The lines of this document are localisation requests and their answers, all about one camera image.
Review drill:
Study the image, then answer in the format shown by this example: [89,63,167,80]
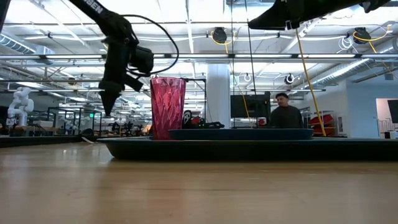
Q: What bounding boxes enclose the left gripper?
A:
[99,37,144,118]

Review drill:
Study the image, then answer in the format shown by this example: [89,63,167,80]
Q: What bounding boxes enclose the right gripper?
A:
[248,0,315,31]

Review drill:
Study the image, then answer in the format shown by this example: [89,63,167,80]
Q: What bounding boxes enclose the red faceted plastic cup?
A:
[150,77,187,141]

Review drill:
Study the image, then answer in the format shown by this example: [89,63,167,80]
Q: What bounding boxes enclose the blue round plate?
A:
[169,128,314,141]

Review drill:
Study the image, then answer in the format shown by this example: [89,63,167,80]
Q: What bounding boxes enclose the dark rectangular tray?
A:
[98,136,398,162]

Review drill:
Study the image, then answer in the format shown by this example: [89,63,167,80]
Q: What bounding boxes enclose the white ghost mask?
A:
[182,110,193,129]

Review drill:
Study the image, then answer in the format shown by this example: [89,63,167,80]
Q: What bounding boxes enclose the black background monitor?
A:
[230,91,271,119]

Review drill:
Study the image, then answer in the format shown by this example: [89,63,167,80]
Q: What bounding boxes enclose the white robot figure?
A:
[6,86,35,127]

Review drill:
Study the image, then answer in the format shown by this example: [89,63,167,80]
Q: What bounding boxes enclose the person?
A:
[269,92,305,129]

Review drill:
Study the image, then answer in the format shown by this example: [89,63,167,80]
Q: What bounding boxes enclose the white pillar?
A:
[206,64,231,129]

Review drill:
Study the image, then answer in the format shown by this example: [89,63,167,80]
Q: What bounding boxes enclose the red storage bins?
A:
[309,114,336,136]

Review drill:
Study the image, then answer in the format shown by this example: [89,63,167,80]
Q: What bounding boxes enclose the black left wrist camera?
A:
[129,45,155,75]

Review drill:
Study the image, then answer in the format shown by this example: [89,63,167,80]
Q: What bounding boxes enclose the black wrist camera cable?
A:
[123,14,180,78]

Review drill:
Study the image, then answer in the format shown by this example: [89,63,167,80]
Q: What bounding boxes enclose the black aluminium table frame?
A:
[0,135,100,147]

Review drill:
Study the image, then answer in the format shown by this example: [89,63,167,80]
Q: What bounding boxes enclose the black background gantry frame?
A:
[185,77,208,124]

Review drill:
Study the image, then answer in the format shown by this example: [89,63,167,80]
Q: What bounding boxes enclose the thin yellow cable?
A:
[224,43,252,125]

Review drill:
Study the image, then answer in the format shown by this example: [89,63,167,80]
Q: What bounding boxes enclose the dark wall screen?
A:
[387,99,398,124]

